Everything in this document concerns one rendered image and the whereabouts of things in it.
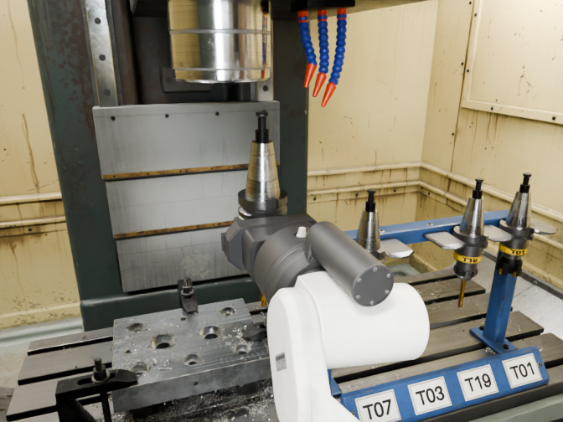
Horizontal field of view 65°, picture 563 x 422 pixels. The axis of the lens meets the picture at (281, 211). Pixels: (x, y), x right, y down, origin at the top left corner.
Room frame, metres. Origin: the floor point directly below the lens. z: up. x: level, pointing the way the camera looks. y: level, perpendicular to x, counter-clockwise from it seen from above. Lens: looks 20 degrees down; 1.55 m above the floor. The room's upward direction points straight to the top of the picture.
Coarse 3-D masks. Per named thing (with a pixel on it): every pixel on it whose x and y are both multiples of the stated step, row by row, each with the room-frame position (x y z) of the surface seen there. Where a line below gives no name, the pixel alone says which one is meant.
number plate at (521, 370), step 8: (504, 360) 0.74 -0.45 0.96; (512, 360) 0.74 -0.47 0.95; (520, 360) 0.75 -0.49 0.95; (528, 360) 0.75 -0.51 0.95; (504, 368) 0.73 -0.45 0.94; (512, 368) 0.73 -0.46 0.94; (520, 368) 0.73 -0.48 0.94; (528, 368) 0.74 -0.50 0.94; (536, 368) 0.74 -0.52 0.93; (512, 376) 0.72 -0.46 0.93; (520, 376) 0.72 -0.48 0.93; (528, 376) 0.73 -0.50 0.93; (536, 376) 0.73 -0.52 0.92; (512, 384) 0.71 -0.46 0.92; (520, 384) 0.71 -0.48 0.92
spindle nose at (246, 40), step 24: (168, 0) 0.72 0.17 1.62; (192, 0) 0.68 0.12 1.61; (216, 0) 0.68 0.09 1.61; (240, 0) 0.69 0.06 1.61; (264, 0) 0.72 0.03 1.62; (168, 24) 0.73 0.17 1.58; (192, 24) 0.69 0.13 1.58; (216, 24) 0.68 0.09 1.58; (240, 24) 0.69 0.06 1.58; (264, 24) 0.72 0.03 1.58; (192, 48) 0.69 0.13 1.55; (216, 48) 0.68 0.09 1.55; (240, 48) 0.69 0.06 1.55; (264, 48) 0.72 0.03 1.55; (192, 72) 0.69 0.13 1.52; (216, 72) 0.68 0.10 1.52; (240, 72) 0.69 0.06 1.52; (264, 72) 0.73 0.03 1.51
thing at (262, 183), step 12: (252, 144) 0.53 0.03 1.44; (264, 144) 0.52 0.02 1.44; (252, 156) 0.53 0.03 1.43; (264, 156) 0.52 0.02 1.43; (252, 168) 0.52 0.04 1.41; (264, 168) 0.52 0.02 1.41; (252, 180) 0.52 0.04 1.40; (264, 180) 0.52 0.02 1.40; (276, 180) 0.53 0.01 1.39; (252, 192) 0.52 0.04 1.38; (264, 192) 0.52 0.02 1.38; (276, 192) 0.53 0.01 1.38
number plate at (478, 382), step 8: (472, 368) 0.71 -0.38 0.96; (480, 368) 0.72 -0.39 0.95; (488, 368) 0.72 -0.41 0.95; (464, 376) 0.70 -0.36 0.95; (472, 376) 0.70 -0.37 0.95; (480, 376) 0.71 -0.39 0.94; (488, 376) 0.71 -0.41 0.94; (464, 384) 0.69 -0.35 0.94; (472, 384) 0.69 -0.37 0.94; (480, 384) 0.70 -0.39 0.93; (488, 384) 0.70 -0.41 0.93; (496, 384) 0.70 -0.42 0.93; (464, 392) 0.68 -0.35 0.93; (472, 392) 0.68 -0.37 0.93; (480, 392) 0.69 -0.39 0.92; (488, 392) 0.69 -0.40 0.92; (496, 392) 0.69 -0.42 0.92
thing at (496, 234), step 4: (484, 224) 0.83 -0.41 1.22; (488, 224) 0.83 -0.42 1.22; (484, 228) 0.81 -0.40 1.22; (488, 228) 0.81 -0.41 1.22; (492, 228) 0.81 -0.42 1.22; (496, 228) 0.81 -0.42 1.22; (492, 232) 0.79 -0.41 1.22; (496, 232) 0.79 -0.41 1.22; (500, 232) 0.79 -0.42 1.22; (504, 232) 0.79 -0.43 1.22; (492, 236) 0.77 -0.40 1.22; (496, 236) 0.77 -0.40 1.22; (500, 236) 0.77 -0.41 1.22; (504, 236) 0.77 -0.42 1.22; (508, 236) 0.77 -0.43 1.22; (512, 236) 0.77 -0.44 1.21; (492, 240) 0.76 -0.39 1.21; (496, 240) 0.76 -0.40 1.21; (500, 240) 0.76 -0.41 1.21; (504, 240) 0.76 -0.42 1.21; (508, 240) 0.76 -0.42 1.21
